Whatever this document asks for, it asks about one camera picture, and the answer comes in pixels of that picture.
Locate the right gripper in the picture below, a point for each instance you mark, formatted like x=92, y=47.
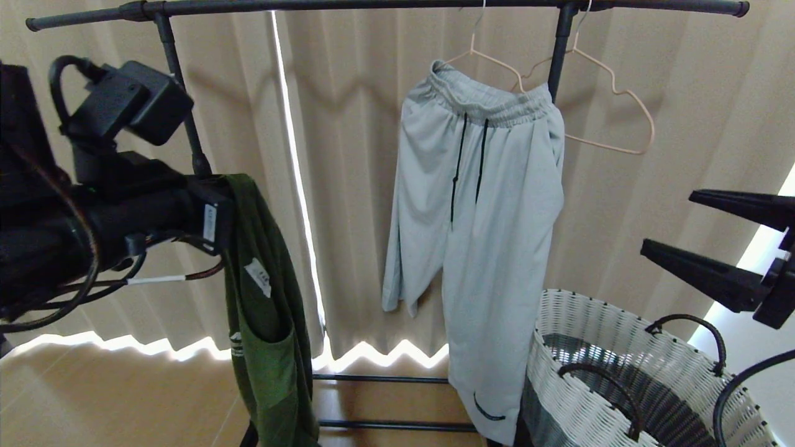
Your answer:
x=782, y=285

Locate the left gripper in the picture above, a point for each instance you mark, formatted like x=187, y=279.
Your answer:
x=155, y=217

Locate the pink clothes hanger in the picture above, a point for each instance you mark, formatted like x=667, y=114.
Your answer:
x=605, y=144
x=497, y=67

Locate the green long-sleeved shirt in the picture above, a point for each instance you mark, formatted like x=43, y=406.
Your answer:
x=267, y=372

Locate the pale grey shorts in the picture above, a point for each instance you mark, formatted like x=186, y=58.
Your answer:
x=490, y=248

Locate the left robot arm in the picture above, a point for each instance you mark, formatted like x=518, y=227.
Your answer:
x=25, y=136

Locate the white laundry basket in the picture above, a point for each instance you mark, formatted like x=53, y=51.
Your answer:
x=559, y=385

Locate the black clothes rack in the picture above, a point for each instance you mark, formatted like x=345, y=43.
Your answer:
x=564, y=43

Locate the beige curtain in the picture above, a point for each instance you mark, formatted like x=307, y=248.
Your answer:
x=360, y=186

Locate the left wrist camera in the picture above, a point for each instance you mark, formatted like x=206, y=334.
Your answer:
x=136, y=105

